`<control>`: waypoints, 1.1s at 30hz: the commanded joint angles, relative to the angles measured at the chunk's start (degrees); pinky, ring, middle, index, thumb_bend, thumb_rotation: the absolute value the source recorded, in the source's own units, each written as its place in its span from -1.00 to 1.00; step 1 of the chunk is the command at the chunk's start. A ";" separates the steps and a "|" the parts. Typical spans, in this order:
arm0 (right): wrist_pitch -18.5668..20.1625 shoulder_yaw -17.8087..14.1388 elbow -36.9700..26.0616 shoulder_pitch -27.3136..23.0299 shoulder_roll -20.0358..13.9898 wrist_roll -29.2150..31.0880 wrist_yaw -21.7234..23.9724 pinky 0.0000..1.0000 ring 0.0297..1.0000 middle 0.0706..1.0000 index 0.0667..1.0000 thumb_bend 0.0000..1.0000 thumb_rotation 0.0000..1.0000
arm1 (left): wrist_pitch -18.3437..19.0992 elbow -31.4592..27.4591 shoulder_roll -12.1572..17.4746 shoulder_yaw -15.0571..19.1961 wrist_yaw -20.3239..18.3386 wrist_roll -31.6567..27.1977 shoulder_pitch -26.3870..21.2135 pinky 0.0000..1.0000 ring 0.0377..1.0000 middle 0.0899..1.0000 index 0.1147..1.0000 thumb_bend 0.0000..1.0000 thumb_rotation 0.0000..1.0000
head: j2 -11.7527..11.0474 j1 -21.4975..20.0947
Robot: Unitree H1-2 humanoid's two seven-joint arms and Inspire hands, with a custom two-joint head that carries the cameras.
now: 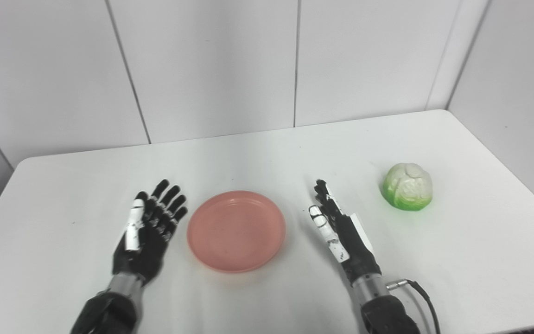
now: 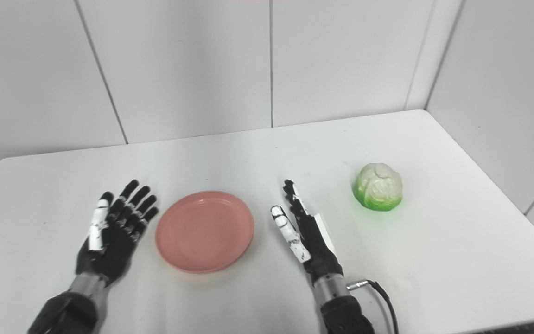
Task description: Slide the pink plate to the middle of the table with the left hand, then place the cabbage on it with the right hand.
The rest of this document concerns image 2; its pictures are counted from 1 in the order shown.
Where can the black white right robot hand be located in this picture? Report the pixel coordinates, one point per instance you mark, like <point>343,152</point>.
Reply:
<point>318,241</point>

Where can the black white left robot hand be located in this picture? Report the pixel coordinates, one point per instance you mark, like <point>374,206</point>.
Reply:
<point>114,241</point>

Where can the green white cabbage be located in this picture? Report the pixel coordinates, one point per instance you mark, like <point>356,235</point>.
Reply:
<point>378,186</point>

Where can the pink round plate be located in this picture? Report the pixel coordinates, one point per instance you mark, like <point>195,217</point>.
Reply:
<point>204,231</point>

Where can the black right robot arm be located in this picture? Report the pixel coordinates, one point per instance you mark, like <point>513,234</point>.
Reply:
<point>343,311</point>

